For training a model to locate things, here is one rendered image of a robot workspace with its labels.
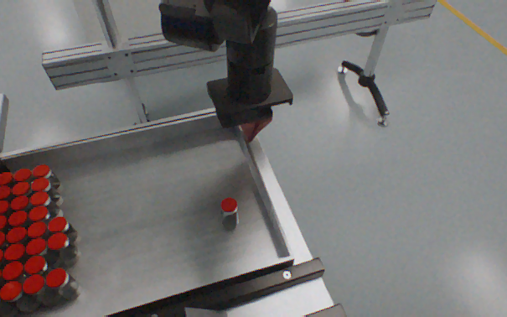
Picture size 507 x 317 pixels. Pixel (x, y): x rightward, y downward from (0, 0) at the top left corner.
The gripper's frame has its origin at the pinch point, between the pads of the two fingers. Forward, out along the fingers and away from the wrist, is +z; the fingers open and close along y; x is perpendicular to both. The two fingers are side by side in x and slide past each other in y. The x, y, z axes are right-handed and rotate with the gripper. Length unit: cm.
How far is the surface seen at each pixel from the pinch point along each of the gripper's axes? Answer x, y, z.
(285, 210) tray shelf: 12.4, -1.2, 2.6
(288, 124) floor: -77, -50, 92
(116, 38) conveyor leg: -86, 19, 34
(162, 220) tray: 8.7, 15.2, 2.6
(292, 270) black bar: 21.2, 1.8, 0.4
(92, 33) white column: -143, 33, 65
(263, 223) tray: 13.5, 2.4, 2.4
